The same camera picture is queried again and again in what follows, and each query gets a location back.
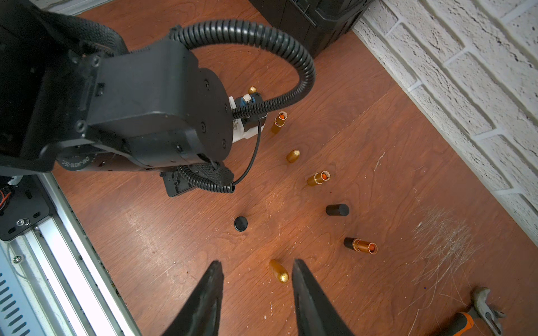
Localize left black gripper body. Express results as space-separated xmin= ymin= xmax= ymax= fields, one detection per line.
xmin=160 ymin=162 xmax=235 ymax=197

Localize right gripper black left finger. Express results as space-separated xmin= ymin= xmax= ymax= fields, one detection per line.
xmin=163 ymin=260 xmax=224 ymax=335

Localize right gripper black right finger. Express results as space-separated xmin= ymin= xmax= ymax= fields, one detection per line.
xmin=292 ymin=259 xmax=353 ymax=335

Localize black lipstick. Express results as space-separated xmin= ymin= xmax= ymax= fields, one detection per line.
xmin=234 ymin=216 xmax=248 ymax=232
xmin=343 ymin=237 xmax=378 ymax=255

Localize black lipstick cap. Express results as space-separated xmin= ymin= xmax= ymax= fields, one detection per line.
xmin=325 ymin=204 xmax=350 ymax=216

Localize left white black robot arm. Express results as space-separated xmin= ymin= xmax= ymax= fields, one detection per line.
xmin=1 ymin=1 xmax=316 ymax=193

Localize black grey toolbox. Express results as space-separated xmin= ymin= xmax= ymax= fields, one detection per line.
xmin=250 ymin=0 xmax=373 ymax=57

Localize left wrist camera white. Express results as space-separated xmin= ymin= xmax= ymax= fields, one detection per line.
xmin=228 ymin=92 xmax=268 ymax=141

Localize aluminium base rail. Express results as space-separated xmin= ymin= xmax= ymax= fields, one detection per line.
xmin=1 ymin=173 xmax=140 ymax=335

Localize orange handled pliers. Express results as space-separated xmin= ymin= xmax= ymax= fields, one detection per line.
xmin=438 ymin=287 xmax=506 ymax=335

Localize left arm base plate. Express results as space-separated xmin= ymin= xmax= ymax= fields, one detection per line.
xmin=1 ymin=176 xmax=53 ymax=242

